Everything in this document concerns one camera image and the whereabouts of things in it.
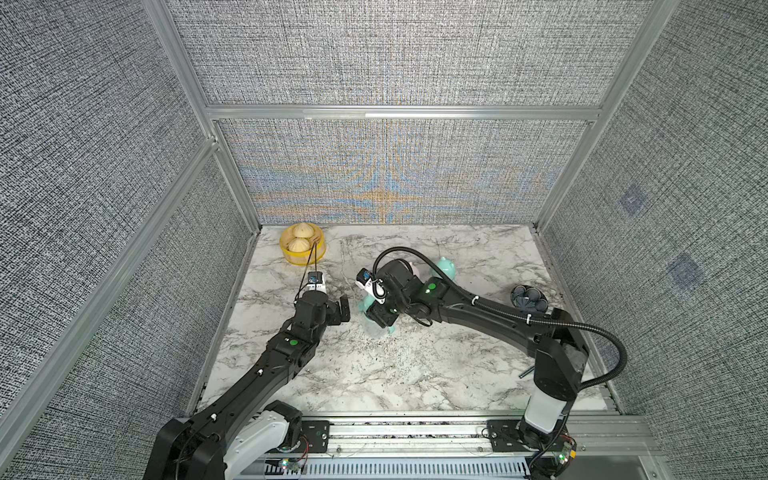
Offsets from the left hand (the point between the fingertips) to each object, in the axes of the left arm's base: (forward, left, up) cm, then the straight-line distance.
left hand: (335, 293), depth 83 cm
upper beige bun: (+32, +15, -8) cm, 36 cm away
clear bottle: (-5, -11, -14) cm, 18 cm away
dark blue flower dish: (+3, -60, -11) cm, 61 cm away
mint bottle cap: (-5, -9, +4) cm, 11 cm away
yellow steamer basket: (+23, +15, -12) cm, 30 cm away
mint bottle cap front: (+6, -32, +3) cm, 33 cm away
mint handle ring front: (-13, -15, +4) cm, 20 cm away
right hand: (-2, -11, +1) cm, 11 cm away
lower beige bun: (+27, +16, -10) cm, 33 cm away
